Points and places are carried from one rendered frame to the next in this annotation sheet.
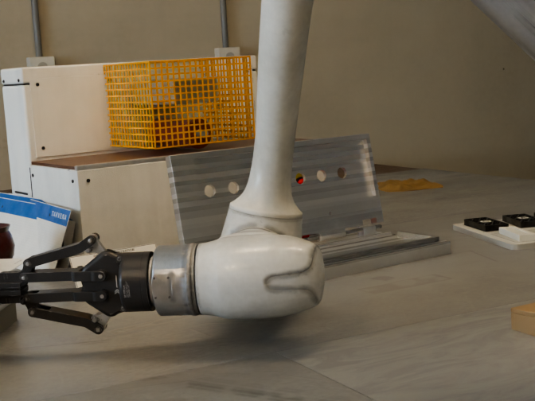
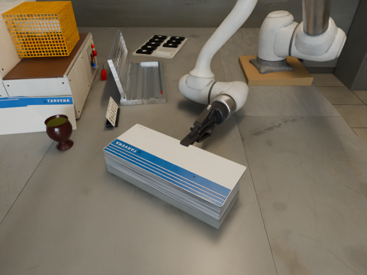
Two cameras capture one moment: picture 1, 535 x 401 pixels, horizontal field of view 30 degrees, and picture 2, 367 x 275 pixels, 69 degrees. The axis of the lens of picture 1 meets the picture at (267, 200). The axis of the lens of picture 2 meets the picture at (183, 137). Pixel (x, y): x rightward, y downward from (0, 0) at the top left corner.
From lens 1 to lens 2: 137 cm
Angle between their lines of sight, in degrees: 64
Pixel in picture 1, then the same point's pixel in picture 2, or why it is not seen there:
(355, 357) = (252, 107)
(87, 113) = (7, 43)
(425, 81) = not seen: outside the picture
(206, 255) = (235, 96)
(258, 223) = (212, 79)
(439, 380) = (279, 105)
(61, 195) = (48, 90)
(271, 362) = (244, 118)
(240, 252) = (241, 91)
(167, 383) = (249, 138)
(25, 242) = (26, 119)
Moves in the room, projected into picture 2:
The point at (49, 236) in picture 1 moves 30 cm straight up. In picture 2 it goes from (55, 111) to (27, 30)
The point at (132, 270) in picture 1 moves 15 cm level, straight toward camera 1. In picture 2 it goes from (224, 111) to (267, 119)
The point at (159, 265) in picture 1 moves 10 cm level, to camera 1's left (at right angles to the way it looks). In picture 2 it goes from (230, 106) to (219, 119)
